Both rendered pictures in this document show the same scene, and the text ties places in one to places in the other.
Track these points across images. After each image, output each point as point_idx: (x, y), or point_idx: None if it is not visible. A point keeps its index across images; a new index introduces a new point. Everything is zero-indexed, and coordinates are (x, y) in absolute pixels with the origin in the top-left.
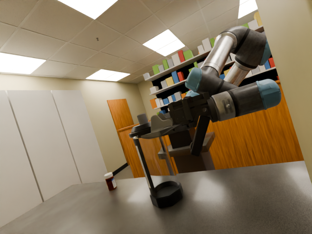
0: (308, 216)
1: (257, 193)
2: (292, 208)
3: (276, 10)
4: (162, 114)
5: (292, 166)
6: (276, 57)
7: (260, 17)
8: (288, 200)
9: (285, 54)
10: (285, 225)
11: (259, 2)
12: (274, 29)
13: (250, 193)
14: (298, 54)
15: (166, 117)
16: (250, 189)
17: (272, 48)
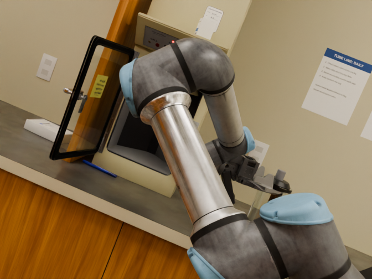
0: (166, 203)
1: (182, 216)
2: (169, 206)
3: (203, 117)
4: (267, 175)
5: (146, 214)
6: (199, 128)
7: (204, 113)
8: (169, 208)
9: (199, 128)
10: (177, 206)
11: (206, 110)
12: (202, 120)
13: (185, 218)
14: (199, 129)
15: (366, 272)
16: (185, 220)
17: (200, 125)
